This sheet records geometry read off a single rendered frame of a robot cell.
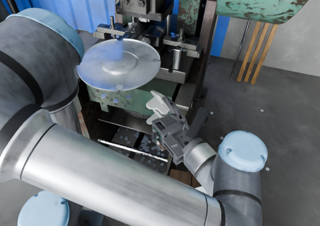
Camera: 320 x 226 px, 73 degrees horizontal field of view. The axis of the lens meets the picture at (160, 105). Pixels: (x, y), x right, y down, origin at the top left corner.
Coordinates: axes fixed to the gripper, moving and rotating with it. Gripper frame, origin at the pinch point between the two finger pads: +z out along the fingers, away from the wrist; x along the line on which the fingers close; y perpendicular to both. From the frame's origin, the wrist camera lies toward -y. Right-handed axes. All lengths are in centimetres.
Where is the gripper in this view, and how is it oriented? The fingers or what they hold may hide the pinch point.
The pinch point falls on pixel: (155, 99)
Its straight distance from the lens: 64.7
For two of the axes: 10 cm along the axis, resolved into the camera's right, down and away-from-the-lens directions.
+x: -0.3, 6.9, 7.2
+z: -5.7, -6.1, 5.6
